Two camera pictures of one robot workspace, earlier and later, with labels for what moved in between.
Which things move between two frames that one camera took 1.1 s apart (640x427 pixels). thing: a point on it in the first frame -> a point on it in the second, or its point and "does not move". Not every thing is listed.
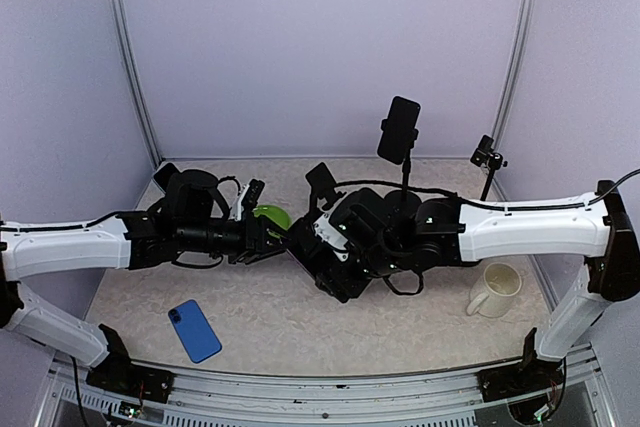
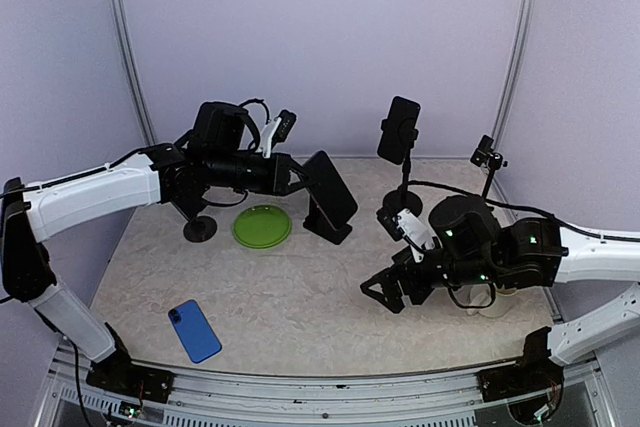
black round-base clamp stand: x=403 y=203 does not move
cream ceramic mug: x=495 y=290 does not move
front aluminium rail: x=449 y=398 does not move
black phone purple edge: x=304 y=243 -> x=330 y=189
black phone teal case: x=396 y=137 does not move
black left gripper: x=255 y=238 -> x=278 y=178
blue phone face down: x=194 y=331 does not move
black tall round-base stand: x=484 y=155 does not move
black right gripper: x=336 y=282 -> x=403 y=268
